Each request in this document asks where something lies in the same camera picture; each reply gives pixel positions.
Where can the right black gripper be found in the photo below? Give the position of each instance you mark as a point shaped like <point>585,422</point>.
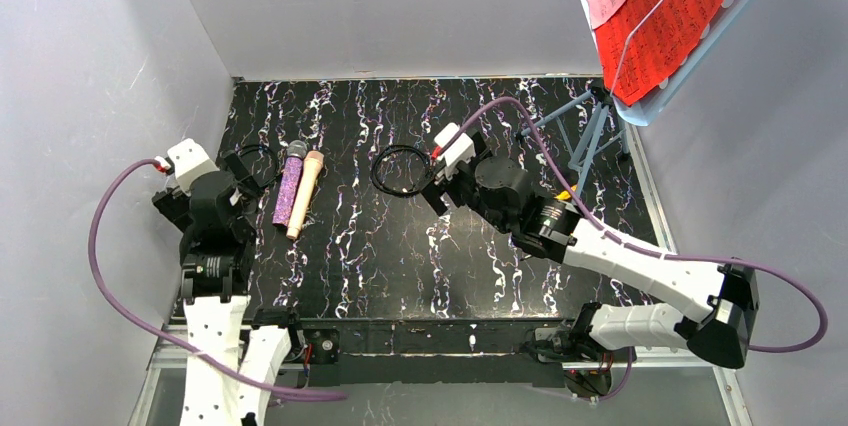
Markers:
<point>436,194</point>

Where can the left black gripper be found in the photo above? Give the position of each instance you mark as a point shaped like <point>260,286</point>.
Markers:
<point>234,167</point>

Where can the purple glitter microphone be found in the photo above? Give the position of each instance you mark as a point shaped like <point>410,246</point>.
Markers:
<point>290,178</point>

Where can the beige pink microphone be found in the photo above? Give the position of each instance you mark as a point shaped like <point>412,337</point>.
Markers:
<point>312,166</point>

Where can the red sheet music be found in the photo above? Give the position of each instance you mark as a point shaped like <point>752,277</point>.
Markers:
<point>646,41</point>

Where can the light blue music stand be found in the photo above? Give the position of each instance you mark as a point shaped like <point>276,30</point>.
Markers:
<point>608,119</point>

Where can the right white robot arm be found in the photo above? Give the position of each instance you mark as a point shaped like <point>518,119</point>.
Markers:
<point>704,307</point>

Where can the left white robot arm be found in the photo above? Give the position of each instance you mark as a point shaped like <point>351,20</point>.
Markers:
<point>224,382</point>

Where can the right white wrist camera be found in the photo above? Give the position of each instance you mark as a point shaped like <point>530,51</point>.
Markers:
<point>462,150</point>

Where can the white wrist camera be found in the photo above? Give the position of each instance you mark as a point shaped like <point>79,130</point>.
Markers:
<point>190,162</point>
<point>462,150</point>

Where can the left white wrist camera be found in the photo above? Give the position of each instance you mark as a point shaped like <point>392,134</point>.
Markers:
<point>190,162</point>

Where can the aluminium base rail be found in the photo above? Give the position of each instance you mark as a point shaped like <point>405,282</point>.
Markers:
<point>473,372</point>

